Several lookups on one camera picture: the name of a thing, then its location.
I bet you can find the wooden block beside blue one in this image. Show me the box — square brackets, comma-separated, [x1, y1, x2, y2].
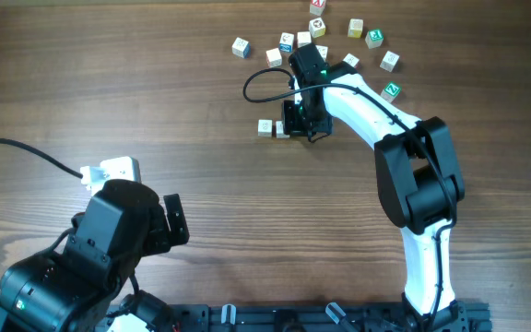
[297, 31, 312, 48]

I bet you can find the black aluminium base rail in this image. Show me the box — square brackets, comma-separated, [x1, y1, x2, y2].
[80, 302, 492, 332]

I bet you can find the blue edged wooden block left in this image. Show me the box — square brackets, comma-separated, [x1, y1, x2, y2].
[231, 37, 251, 58]

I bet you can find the green letter wooden block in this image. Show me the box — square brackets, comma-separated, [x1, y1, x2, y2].
[365, 29, 384, 49]

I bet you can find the green Z wooden block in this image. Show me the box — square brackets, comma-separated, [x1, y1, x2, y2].
[381, 81, 402, 103]

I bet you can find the wooden block red picture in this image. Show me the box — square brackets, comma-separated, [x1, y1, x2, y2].
[343, 53, 360, 68]

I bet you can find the red X wooden block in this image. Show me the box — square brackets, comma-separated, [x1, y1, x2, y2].
[310, 0, 326, 16]

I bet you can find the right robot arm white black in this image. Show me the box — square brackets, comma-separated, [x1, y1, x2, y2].
[282, 44, 465, 317]

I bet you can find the white wooden block far right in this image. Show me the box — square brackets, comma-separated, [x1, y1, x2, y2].
[380, 51, 399, 72]

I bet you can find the yellow wooden block with animal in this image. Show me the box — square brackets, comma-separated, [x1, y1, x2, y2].
[309, 18, 326, 38]

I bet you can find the wooden block number six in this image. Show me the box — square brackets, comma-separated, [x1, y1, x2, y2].
[257, 119, 274, 137]

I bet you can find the wooden block number nine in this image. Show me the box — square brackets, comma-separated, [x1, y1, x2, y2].
[276, 121, 289, 139]

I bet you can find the wooden block number eight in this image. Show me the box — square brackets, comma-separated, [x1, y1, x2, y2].
[265, 48, 283, 68]

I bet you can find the blue sided wooden block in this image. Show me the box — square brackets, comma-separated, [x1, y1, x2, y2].
[278, 32, 294, 53]

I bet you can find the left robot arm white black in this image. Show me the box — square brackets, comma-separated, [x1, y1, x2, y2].
[0, 180, 189, 332]

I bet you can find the yellow plain wooden block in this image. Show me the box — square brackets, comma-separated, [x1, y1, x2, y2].
[348, 18, 364, 39]

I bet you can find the wooden block number one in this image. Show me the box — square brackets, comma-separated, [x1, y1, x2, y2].
[316, 45, 328, 61]

